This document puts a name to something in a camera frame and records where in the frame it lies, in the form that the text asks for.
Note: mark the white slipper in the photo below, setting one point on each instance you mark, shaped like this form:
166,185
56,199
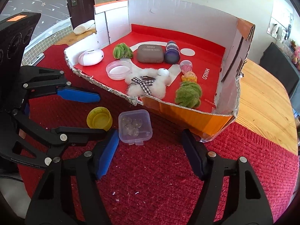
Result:
90,24
79,29

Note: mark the white fluffy bunny scrunchie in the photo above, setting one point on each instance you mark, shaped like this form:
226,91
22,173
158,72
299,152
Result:
159,84

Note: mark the grey eyeshadow case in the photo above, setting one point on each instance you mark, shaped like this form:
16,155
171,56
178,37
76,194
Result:
150,54

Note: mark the small clear plastic box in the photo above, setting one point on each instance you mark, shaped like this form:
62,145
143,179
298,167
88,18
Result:
133,126

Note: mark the white pink round device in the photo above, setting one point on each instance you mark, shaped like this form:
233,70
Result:
90,57

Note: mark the yellow bottle cap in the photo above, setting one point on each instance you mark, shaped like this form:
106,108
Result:
98,119

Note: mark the purple bottle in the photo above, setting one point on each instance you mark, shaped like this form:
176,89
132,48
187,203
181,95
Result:
172,54

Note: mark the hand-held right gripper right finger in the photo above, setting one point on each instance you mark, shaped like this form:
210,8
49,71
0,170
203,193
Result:
194,154

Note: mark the dark brown door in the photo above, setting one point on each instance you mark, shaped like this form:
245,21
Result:
84,11

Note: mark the white grid-pattern ledge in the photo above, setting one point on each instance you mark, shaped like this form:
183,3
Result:
46,42

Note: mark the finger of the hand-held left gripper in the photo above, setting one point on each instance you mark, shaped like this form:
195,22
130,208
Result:
82,134
79,95

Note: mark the wall mirror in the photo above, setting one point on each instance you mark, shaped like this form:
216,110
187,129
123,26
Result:
280,28

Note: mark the cluster of small toys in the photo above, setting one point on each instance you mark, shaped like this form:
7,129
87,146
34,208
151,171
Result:
295,54

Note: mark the small green fluffy scrunchie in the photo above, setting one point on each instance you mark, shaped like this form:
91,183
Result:
121,50

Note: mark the large green fluffy scrunchie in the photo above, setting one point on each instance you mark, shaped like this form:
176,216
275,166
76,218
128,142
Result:
188,95

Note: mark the clear round plastic dish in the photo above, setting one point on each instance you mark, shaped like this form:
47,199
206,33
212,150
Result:
117,71

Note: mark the white flat object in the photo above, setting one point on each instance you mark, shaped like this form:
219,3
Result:
35,59

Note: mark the black cloth-covered furniture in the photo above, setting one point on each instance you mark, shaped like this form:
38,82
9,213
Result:
279,65

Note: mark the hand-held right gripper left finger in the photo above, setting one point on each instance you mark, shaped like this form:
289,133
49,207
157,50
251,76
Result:
106,154

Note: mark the red-lined cardboard box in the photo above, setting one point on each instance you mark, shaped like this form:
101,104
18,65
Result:
206,58

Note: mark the red knitted cloth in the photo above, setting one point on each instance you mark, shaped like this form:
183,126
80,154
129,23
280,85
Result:
164,180

